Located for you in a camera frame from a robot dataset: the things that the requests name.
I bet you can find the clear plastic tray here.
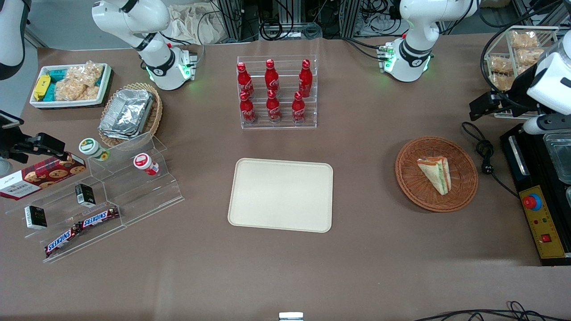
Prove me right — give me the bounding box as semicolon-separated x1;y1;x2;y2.
543;133;571;184

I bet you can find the clear acrylic step shelf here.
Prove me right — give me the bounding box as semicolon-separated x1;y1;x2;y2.
4;133;185;264

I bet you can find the triangle sandwich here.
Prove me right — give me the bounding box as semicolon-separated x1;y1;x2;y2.
417;156;452;196

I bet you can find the green lid cup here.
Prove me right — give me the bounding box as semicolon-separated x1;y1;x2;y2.
79;138;110;162

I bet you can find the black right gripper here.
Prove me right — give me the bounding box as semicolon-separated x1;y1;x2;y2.
0;130;68;164

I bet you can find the clear bag of rice crackers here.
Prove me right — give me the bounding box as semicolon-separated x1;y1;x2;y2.
54;78;100;102
70;61;104;86

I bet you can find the red cola bottle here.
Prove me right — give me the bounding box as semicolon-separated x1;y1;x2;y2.
236;62;255;99
266;90;282;123
298;59;313;98
265;59;280;95
239;91;257;125
291;91;307;124

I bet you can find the yellow snack pack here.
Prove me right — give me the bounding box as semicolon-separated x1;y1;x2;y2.
33;74;51;101

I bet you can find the beige rectangular tray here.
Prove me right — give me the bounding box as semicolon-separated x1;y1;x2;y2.
228;158;334;233

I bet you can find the red lid cup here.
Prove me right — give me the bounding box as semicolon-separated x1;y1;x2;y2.
133;153;160;176

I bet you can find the bag of fried snacks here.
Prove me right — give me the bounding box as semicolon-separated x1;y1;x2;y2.
515;48;545;68
489;73;514;91
510;30;541;50
488;57;514;74

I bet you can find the black control box yellow panel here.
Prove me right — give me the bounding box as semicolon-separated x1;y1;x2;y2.
499;123;571;267

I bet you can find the black power cable with plug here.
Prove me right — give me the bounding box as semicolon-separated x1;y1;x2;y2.
461;121;521;198

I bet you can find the clear acrylic snack container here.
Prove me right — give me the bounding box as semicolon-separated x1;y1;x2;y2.
484;25;559;119

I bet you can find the black cable bundle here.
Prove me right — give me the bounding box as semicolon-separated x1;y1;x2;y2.
414;301;571;321

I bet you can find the stack of foil trays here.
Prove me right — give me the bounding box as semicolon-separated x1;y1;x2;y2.
99;88;155;141

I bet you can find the small black box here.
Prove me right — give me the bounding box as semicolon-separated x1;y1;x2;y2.
74;183;96;208
24;205;48;230

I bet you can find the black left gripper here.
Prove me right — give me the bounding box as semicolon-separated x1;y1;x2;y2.
469;67;543;122

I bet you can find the white rectangular bin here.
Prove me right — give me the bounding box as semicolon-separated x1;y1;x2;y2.
29;63;112;109

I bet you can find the clear acrylic bottle rack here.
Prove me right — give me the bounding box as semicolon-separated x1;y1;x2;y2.
236;55;318;130

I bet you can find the Snickers chocolate bar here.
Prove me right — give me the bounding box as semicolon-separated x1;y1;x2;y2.
44;225;82;259
79;206;120;230

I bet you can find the beige cloth bag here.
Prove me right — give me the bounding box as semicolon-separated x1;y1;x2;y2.
167;4;229;45

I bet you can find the red cookie box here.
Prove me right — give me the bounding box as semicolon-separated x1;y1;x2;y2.
0;152;87;201

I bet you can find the round brown wicker basket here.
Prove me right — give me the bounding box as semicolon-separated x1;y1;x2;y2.
395;136;479;213

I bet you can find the oval light wicker basket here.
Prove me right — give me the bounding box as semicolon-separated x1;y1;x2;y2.
98;82;163;148

